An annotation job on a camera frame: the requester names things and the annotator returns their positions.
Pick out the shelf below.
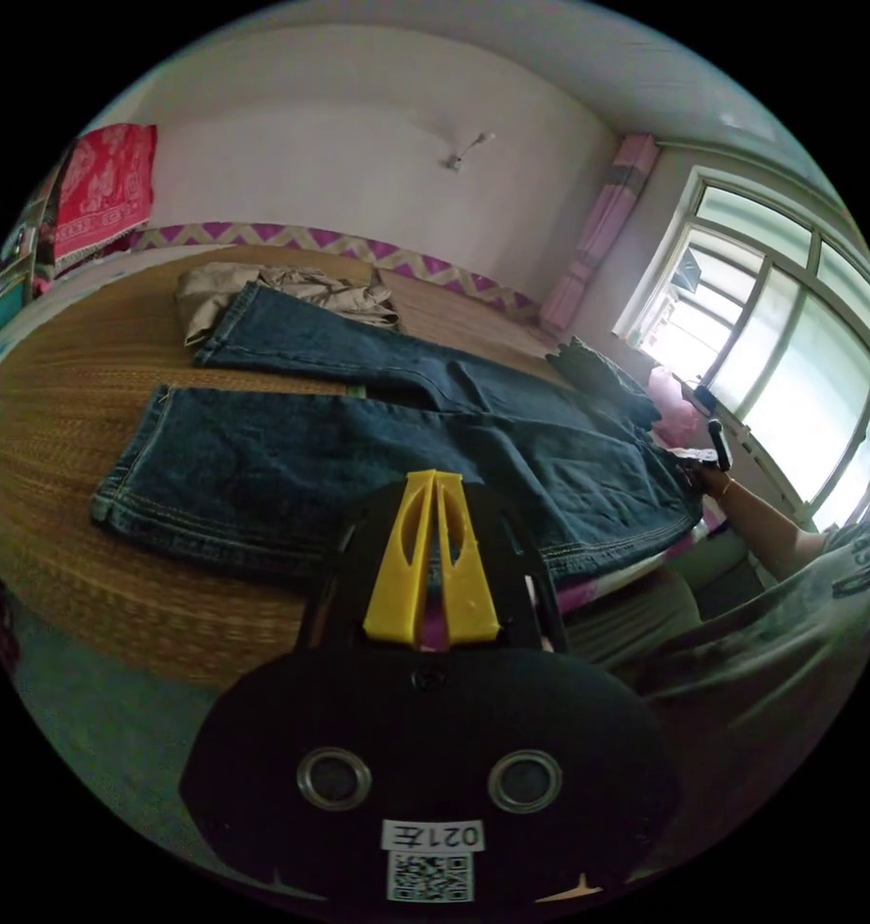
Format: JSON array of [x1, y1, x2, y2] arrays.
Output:
[[0, 209, 49, 342]]

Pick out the window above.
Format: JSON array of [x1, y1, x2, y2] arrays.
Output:
[[610, 165, 870, 537]]

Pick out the pink bag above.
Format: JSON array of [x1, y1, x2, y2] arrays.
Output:
[[647, 366, 699, 448]]

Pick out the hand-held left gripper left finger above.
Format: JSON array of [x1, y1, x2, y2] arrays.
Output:
[[362, 470, 437, 645]]

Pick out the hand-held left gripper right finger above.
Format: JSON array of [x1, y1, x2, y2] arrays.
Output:
[[435, 470, 502, 647]]

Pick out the blue jeans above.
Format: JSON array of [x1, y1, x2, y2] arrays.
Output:
[[90, 280, 705, 580]]

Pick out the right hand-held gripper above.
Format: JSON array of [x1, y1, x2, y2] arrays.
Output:
[[676, 446, 724, 489]]

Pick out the person's body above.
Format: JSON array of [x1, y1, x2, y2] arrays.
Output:
[[563, 518, 870, 879]]

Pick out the black garment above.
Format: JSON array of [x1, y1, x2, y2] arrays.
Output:
[[546, 337, 661, 428]]

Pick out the pink curtain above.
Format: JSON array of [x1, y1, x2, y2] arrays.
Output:
[[538, 132, 661, 338]]

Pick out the beige trousers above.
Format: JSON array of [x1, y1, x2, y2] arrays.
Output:
[[174, 262, 401, 349]]

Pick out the bed with woven mat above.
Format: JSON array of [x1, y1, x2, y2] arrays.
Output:
[[0, 221, 704, 696]]

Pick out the person's right forearm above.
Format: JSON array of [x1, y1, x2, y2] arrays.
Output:
[[720, 477, 829, 583]]

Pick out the red patterned cloth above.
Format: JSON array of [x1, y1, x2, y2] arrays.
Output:
[[51, 123, 159, 270]]

